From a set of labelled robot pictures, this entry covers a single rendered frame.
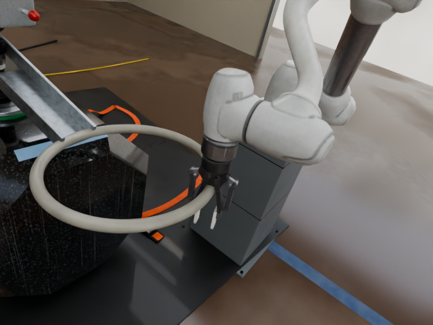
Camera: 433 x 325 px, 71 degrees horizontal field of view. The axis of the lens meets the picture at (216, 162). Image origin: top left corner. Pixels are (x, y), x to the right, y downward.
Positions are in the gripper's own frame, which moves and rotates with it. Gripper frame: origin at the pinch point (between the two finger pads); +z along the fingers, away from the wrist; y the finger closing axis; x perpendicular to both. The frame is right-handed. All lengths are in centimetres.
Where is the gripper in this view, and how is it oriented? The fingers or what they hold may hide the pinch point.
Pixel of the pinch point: (205, 215)
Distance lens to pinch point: 88.0
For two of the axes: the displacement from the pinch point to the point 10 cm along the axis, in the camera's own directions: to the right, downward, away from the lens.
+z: -1.6, 8.4, 5.2
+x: -2.8, 4.7, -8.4
